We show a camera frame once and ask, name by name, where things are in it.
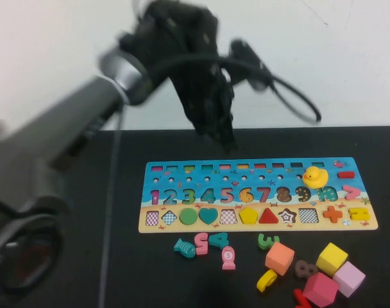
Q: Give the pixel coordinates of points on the pink wooden cube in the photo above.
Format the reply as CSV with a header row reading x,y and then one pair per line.
x,y
349,278

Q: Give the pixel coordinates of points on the yellow pentagon piece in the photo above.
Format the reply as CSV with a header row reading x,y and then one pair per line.
x,y
249,216

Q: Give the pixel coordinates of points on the pink greater-than sign piece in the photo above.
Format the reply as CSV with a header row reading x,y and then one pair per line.
x,y
353,192

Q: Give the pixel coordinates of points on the yellow rubber duck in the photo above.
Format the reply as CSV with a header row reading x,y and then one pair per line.
x,y
315,178

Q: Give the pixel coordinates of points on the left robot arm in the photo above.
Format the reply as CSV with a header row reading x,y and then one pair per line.
x,y
54,134

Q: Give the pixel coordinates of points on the teal wooden fish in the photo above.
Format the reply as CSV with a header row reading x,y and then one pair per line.
x,y
183,248

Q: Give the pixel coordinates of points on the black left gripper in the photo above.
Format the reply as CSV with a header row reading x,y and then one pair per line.
x,y
204,99

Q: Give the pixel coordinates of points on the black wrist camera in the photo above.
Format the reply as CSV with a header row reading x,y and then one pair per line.
x,y
251,61

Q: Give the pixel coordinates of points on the green number three piece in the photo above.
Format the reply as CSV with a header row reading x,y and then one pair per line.
x,y
266,244

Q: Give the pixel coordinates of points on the teal heart piece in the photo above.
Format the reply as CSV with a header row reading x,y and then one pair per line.
x,y
208,216

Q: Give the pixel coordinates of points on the red number seven piece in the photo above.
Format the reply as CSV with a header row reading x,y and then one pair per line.
x,y
299,299

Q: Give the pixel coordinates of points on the yellow equals sign piece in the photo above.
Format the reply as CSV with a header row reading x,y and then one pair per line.
x,y
359,217

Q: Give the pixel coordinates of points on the orange plus sign piece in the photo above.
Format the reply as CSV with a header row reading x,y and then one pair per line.
x,y
333,214

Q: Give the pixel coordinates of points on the brown number eight piece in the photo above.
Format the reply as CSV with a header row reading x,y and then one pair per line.
x,y
301,272

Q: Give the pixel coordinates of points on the pink number five piece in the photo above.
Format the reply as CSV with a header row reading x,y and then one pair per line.
x,y
201,249

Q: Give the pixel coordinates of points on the teal number four piece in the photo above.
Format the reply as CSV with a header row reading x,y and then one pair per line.
x,y
221,241

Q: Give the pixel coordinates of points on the red triangle piece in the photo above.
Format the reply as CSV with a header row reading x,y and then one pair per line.
x,y
269,219

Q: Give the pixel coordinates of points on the orange wooden cube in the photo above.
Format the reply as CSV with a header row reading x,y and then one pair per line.
x,y
279,259

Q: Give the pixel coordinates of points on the yellow wooden cube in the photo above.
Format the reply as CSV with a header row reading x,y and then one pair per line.
x,y
330,258

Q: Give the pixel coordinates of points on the red wooden cube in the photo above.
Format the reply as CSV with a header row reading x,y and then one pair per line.
x,y
320,288

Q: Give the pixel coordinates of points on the red minus sign piece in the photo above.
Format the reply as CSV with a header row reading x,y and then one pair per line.
x,y
346,174

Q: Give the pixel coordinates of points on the green circle piece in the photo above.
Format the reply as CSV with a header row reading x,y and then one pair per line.
x,y
188,216

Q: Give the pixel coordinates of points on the colourful number shape puzzle board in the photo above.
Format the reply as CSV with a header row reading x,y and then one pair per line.
x,y
278,224

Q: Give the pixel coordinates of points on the pink wooden fish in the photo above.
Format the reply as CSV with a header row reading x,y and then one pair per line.
x,y
228,257

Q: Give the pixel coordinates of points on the yellow number piece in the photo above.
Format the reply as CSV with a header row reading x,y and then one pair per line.
x,y
265,281

